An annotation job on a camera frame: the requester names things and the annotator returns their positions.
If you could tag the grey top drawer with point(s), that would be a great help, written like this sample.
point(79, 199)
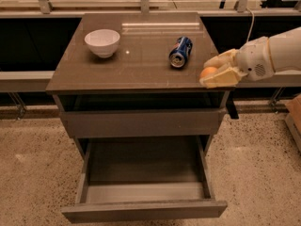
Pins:
point(153, 123)

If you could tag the grey drawer cabinet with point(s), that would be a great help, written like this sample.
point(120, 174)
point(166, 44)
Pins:
point(138, 76)

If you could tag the orange round fruit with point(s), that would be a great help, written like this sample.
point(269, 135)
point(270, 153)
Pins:
point(207, 71)

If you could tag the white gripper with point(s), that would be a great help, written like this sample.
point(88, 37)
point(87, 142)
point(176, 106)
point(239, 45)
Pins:
point(253, 60)

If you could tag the white ceramic bowl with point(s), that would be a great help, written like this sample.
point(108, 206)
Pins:
point(103, 42)

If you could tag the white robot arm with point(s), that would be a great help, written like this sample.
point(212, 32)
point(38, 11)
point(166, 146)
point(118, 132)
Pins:
point(285, 51)

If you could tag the open grey middle drawer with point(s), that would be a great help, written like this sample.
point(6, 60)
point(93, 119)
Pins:
point(144, 178)

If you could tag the blue soda can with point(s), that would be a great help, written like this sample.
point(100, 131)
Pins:
point(181, 52)

